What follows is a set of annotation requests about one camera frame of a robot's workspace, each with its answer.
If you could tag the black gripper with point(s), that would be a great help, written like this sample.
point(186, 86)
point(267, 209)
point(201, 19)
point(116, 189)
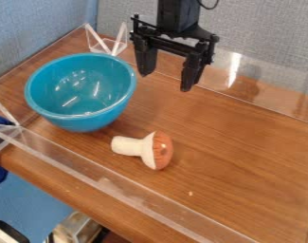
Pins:
point(194, 43)

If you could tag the brown and white toy mushroom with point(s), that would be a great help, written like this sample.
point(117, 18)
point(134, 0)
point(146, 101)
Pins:
point(154, 149)

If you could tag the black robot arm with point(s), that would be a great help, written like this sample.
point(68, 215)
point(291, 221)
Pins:
point(178, 14)

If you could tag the blue bowl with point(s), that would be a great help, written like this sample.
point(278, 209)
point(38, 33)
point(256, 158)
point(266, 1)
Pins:
point(81, 91)

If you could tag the clear acrylic back barrier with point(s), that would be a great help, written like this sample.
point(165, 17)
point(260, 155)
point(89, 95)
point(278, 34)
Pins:
point(271, 86)

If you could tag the clear acrylic barrier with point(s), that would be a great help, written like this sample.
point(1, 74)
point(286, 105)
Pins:
point(181, 218)
point(271, 86)

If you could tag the clear acrylic front barrier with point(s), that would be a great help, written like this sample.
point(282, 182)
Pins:
point(181, 218)

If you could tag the black and white object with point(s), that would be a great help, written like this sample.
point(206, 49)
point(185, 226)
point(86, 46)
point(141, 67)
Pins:
point(10, 235)

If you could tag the clear acrylic corner bracket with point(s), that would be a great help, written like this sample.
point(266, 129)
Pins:
point(106, 45)

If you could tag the metal frame under table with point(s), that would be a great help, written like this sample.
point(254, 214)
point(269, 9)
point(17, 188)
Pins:
point(77, 229)

